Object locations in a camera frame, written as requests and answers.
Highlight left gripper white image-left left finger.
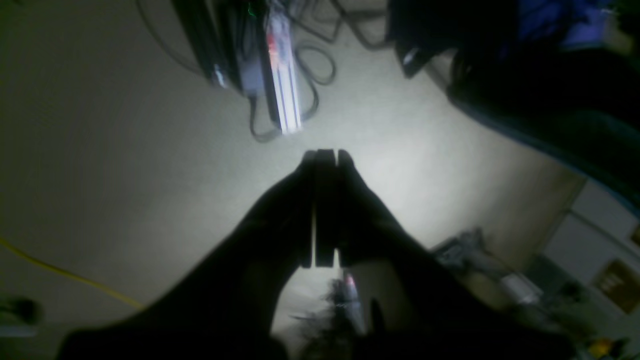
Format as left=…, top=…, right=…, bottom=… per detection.
left=57, top=150, right=316, bottom=360

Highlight left gripper white image-left right finger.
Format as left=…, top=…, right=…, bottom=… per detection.
left=316, top=149, right=576, bottom=360

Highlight brown cardboard box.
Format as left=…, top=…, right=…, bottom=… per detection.
left=593, top=259, right=640, bottom=315

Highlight dark blue office chair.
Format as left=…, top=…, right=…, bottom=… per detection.
left=387, top=0, right=639, bottom=214

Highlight yellow cable on floor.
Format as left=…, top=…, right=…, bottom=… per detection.
left=0, top=236, right=147, bottom=311

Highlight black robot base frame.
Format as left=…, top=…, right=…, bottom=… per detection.
left=171, top=0, right=269, bottom=98

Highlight aluminium frame rail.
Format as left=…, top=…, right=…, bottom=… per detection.
left=263, top=0, right=303, bottom=135

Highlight black looped floor cables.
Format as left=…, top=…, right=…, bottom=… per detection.
left=247, top=0, right=391, bottom=144

